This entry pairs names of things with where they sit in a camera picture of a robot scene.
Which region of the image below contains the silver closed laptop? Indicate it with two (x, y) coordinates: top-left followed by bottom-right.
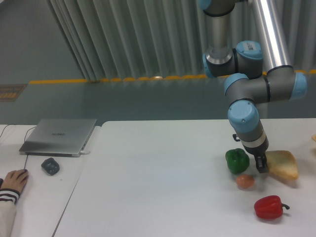
(19, 118), (97, 157)

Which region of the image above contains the red bell pepper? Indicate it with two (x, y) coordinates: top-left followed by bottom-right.
(254, 195), (290, 220)

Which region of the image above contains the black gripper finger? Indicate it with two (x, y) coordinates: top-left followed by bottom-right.
(254, 153), (268, 173)

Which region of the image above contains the forearm in striped cuff sleeve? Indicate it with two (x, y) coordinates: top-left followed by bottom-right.
(0, 189), (20, 237)

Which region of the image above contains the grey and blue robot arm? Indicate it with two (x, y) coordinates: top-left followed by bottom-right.
(198, 0), (307, 173)

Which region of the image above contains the triangular toasted bread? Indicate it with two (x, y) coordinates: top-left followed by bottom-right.
(265, 150), (299, 180)

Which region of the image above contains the black computer mouse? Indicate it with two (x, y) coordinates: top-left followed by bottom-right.
(22, 171), (29, 185)

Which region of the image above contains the black mouse cable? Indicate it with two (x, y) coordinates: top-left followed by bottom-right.
(0, 124), (38, 172)

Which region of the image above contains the person's hand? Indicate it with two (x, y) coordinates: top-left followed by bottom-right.
(0, 169), (28, 194)

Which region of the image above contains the green bell pepper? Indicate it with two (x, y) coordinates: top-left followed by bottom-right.
(225, 148), (250, 174)

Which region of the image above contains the brown egg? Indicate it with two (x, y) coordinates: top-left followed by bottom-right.
(236, 174), (255, 189)

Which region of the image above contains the pale corrugated curtain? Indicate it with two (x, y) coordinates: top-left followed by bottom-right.
(47, 0), (316, 81)

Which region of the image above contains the small dark grey device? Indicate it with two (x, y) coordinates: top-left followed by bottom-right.
(41, 158), (60, 176)

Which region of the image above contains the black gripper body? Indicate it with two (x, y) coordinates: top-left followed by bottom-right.
(233, 134), (269, 156)

